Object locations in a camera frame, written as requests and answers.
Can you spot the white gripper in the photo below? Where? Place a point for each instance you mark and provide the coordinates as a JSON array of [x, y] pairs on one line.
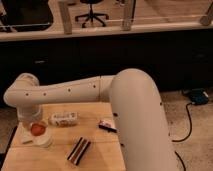
[[29, 115]]

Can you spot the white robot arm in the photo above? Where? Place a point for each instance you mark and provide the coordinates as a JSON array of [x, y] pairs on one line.
[[129, 101]]

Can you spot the white plastic bag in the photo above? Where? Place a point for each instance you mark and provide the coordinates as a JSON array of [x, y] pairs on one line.
[[25, 135]]

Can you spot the striped black red box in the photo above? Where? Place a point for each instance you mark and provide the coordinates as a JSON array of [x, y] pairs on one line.
[[78, 151]]

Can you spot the black office chair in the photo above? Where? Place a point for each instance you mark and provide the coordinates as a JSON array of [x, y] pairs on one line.
[[91, 15]]

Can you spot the blue power box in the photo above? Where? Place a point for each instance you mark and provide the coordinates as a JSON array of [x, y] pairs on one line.
[[199, 97]]

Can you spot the wooden railing post left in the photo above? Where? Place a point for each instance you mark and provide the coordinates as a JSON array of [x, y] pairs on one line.
[[65, 16]]

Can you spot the wooden railing post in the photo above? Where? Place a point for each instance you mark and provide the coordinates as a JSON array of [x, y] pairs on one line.
[[65, 16], [208, 17], [129, 7]]

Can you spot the wooden railing post middle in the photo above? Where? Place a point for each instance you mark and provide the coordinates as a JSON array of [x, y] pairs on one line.
[[129, 7]]

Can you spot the wooden railing post right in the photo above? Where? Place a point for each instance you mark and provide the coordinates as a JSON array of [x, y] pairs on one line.
[[208, 17]]

